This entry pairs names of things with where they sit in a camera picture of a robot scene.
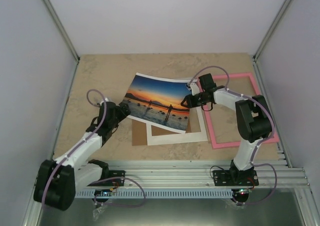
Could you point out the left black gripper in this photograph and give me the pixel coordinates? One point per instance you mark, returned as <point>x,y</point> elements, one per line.
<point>126,110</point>

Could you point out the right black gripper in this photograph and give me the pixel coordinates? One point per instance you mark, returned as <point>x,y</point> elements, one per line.
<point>191,102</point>

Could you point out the sunset photo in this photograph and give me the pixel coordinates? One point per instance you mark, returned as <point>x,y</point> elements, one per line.
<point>157,102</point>

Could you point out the pink picture frame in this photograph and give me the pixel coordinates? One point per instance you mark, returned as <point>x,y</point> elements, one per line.
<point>207,116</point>

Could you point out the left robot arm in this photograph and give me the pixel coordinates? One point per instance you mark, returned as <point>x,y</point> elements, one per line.
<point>59,180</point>

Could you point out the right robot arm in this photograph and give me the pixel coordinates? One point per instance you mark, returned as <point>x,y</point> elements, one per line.
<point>254,122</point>

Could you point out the white mat board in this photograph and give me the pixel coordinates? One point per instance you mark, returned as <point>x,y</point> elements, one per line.
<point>178,137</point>

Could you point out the left circuit board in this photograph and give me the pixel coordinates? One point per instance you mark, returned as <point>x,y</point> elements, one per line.
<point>105,192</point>

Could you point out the circuit board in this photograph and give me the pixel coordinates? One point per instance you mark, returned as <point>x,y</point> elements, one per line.
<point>105,192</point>
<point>244,191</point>

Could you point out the right circuit board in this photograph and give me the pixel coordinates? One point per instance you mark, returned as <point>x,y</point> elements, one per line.
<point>244,191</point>

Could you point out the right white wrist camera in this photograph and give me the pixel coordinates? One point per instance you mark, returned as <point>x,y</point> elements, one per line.
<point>193,87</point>

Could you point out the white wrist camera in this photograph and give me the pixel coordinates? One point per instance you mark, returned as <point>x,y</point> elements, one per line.
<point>102,101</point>
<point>193,87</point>

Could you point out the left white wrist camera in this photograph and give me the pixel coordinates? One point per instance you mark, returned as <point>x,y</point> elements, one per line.
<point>102,101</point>

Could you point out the brown frame backing board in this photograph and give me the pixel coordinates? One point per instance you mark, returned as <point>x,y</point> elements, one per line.
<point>139,133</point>

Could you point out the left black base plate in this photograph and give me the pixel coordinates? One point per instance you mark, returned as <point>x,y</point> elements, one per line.
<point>112,178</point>

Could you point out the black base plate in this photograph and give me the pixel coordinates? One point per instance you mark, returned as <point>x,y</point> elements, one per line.
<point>112,178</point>
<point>228,178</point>

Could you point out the aluminium rail beam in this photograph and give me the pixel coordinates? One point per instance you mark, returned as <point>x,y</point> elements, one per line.
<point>197,174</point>

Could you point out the right aluminium corner post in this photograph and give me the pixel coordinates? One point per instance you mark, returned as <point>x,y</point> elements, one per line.
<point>274,25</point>

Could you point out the aluminium corner post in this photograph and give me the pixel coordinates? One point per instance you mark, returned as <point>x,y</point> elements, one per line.
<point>274,25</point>
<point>56,20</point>

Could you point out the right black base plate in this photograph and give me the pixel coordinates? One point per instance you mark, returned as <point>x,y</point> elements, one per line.
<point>228,178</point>

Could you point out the grey slotted cable duct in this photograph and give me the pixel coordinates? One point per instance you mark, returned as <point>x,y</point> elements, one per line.
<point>161,193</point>

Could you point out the left aluminium corner post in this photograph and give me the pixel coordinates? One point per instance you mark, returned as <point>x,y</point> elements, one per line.
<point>56,20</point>

